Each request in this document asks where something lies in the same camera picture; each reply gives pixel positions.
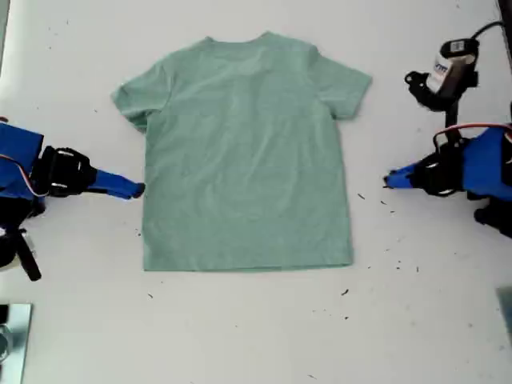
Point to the silver camera box with label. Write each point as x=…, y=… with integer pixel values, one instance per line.
x=452, y=68

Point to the black camera stalk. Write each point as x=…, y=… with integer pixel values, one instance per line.
x=428, y=98
x=29, y=260

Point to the black camera box with label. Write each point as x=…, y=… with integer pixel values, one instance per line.
x=8, y=248

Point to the green t-shirt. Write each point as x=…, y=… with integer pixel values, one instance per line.
x=240, y=160

